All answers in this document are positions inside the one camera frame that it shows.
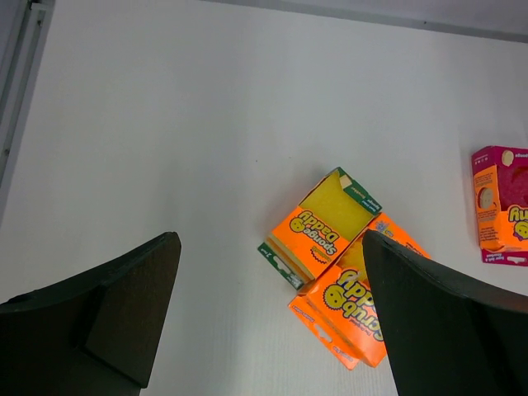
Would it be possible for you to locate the pink Scrub Mommy box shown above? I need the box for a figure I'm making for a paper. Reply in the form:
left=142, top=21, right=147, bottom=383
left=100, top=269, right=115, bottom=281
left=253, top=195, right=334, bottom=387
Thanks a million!
left=471, top=146, right=527, bottom=266

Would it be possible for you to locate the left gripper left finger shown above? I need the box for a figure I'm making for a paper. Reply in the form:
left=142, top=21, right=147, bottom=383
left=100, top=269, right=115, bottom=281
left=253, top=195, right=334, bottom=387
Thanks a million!
left=1, top=232, right=182, bottom=395

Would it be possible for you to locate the corner aluminium frame post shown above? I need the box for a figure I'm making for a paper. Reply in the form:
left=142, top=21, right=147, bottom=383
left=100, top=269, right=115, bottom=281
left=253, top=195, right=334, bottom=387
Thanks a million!
left=1, top=1, right=55, bottom=212

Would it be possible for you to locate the Sponge Daddy yellow sponge box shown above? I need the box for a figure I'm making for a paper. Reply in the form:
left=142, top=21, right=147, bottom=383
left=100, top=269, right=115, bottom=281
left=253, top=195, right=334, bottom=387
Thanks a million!
left=257, top=167, right=382, bottom=290

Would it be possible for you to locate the Scrub Daddy orange box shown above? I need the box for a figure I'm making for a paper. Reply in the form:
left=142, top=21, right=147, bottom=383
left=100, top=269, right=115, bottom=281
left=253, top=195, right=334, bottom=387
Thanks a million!
left=287, top=212, right=432, bottom=371

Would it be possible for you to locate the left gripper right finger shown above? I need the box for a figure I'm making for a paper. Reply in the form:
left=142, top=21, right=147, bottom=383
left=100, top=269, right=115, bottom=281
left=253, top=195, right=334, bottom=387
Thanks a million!
left=363, top=231, right=527, bottom=395

